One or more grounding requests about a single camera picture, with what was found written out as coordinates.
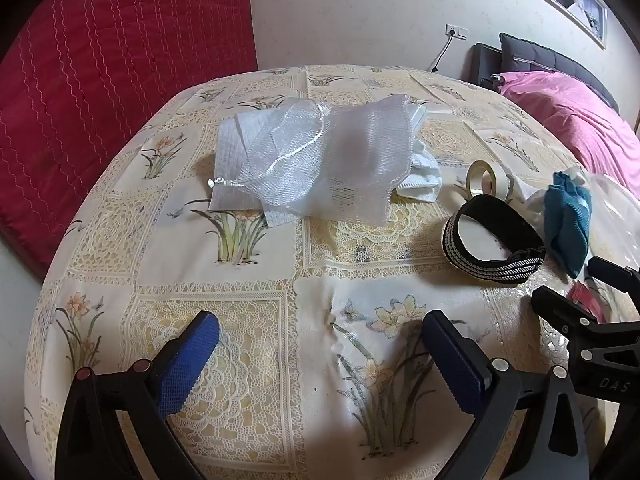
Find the white wall outlet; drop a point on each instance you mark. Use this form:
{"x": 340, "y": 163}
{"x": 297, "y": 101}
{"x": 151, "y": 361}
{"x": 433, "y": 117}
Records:
{"x": 456, "y": 31}

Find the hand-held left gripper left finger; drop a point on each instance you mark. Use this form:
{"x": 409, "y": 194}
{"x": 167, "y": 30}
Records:
{"x": 190, "y": 360}

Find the white cloth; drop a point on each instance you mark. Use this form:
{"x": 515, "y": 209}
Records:
{"x": 422, "y": 180}

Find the teal mesh pouch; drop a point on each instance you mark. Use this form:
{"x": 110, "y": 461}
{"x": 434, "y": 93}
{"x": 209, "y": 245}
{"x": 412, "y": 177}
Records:
{"x": 565, "y": 220}

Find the pink duvet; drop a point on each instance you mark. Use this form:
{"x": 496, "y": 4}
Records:
{"x": 575, "y": 110}

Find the grey padded headboard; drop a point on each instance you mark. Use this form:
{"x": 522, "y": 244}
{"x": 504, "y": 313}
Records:
{"x": 550, "y": 55}

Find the clear plastic bowl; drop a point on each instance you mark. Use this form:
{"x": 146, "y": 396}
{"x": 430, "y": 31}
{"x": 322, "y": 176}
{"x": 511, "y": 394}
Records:
{"x": 612, "y": 210}

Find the red quilted mattress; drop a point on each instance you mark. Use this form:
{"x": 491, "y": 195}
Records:
{"x": 100, "y": 85}

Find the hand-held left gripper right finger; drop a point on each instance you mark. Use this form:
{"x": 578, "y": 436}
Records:
{"x": 452, "y": 360}

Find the beige tape roll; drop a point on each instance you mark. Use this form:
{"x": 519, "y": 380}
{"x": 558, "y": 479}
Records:
{"x": 502, "y": 185}

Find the black striped headband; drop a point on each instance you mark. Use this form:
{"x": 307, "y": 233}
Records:
{"x": 500, "y": 210}

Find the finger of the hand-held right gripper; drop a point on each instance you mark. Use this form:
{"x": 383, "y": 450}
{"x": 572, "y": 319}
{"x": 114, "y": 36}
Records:
{"x": 560, "y": 310}
{"x": 615, "y": 272}

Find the white paper towel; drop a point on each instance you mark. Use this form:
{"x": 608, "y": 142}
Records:
{"x": 235, "y": 160}

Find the red plastic piece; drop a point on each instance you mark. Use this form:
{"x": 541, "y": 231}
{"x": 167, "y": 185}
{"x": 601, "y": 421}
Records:
{"x": 582, "y": 297}

